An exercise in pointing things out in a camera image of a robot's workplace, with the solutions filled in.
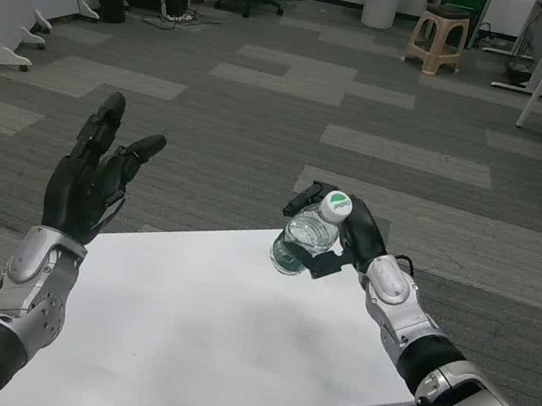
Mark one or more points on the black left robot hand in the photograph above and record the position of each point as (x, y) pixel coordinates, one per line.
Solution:
(70, 195)

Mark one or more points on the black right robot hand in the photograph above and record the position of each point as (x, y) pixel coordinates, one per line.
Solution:
(367, 237)

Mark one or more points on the clear water bottle white cap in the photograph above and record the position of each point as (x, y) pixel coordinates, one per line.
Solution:
(309, 236)

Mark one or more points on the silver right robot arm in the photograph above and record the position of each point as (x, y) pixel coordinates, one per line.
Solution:
(415, 329)

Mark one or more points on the black trash bin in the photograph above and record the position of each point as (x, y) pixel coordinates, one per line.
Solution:
(109, 3)

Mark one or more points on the white power strip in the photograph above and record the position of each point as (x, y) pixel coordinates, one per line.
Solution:
(178, 16)

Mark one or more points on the beige plastic stool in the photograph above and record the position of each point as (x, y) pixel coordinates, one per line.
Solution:
(439, 27)

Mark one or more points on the white round planter pot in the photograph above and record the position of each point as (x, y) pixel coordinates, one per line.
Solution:
(381, 6)

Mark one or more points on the dark green computer case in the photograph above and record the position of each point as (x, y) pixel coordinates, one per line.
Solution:
(463, 0)

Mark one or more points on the white desk frame with foot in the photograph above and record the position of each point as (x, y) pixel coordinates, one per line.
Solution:
(519, 89)

